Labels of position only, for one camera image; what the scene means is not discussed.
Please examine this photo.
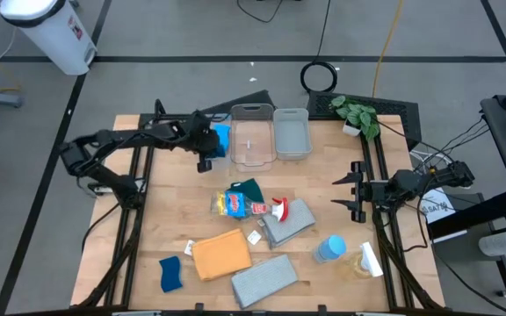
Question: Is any orange cloth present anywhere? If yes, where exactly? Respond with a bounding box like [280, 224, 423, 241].
[184, 227, 253, 283]

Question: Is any grey cloth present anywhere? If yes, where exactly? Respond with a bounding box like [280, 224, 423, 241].
[230, 254, 300, 310]
[247, 197, 317, 250]

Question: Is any large clear plastic bin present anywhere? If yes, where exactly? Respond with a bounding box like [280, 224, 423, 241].
[229, 103, 278, 173]

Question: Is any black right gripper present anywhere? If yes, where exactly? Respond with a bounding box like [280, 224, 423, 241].
[330, 161, 390, 224]

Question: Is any small clear plastic bin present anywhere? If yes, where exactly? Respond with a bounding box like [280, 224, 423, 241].
[208, 114, 233, 169]

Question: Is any dark green cloth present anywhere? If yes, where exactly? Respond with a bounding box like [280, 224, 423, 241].
[228, 177, 265, 204]

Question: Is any red trigger clear spray bottle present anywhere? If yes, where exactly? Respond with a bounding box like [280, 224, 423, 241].
[210, 189, 289, 223]

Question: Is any black aluminium table frame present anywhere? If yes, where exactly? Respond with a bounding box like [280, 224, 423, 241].
[70, 98, 447, 316]

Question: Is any right clear plastic bin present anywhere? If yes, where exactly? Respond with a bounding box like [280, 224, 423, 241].
[272, 107, 314, 162]

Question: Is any black coiled floor cable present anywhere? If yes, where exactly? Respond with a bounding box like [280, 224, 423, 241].
[300, 0, 339, 94]

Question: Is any white printed paper sheet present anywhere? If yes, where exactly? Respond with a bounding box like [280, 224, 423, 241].
[419, 187, 456, 225]

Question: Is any white spray bottle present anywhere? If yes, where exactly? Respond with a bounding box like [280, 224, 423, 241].
[338, 241, 385, 282]

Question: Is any light blue capped bottle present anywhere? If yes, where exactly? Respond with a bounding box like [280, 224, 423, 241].
[313, 233, 348, 264]

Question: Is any yellow floor cable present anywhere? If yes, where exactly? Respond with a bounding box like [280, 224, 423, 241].
[371, 0, 406, 98]

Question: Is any white trash can black rim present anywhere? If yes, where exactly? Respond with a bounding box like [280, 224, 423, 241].
[0, 0, 98, 76]

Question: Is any light blue wavy sponge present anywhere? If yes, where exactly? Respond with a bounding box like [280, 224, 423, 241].
[212, 123, 232, 153]

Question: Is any green plant in white pot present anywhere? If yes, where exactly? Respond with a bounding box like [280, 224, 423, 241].
[328, 94, 381, 142]

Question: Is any white paper roll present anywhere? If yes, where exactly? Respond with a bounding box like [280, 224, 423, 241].
[478, 231, 506, 258]

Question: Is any dark blue wavy sponge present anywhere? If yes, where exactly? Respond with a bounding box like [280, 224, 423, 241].
[158, 255, 184, 294]

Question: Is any black perforated panel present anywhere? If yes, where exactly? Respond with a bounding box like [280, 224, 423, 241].
[306, 90, 423, 153]

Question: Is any black looped floor cable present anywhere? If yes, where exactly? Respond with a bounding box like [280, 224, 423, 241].
[236, 0, 285, 25]

